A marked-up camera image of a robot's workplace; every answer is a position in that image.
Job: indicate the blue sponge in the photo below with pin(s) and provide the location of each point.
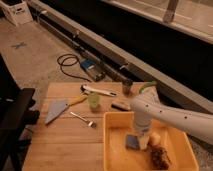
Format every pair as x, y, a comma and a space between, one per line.
132, 142

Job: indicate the grey spatula yellow handle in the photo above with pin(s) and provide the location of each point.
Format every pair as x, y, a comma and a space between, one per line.
57, 107

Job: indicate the metal fork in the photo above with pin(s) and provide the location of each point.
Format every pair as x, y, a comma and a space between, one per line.
88, 122

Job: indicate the green plastic cup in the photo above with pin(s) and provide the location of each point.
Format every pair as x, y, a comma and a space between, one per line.
93, 100

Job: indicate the blue grey floor device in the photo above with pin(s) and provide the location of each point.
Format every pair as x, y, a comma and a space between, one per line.
92, 70

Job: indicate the white cardboard box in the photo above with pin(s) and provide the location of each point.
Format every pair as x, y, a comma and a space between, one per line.
17, 14

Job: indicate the yellow plastic tray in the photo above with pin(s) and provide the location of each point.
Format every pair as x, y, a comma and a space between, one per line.
117, 125

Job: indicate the white black handled tool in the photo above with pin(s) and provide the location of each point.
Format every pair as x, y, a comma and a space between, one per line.
87, 88

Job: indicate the brown pinecone-like object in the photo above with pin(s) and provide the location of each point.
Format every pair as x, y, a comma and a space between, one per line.
159, 158

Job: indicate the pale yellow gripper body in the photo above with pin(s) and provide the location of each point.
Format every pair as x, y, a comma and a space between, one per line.
143, 139

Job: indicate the dark small cup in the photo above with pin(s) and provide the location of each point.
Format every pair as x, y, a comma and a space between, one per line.
126, 86

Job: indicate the black chair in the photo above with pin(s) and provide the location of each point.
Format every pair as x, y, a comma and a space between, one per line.
15, 115

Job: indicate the yellow round fruit toy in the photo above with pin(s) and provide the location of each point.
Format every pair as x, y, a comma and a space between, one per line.
155, 139

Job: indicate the dark rectangular block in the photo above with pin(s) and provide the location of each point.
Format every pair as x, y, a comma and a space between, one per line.
121, 106

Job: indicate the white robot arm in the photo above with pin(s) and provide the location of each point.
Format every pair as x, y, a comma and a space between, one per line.
147, 106

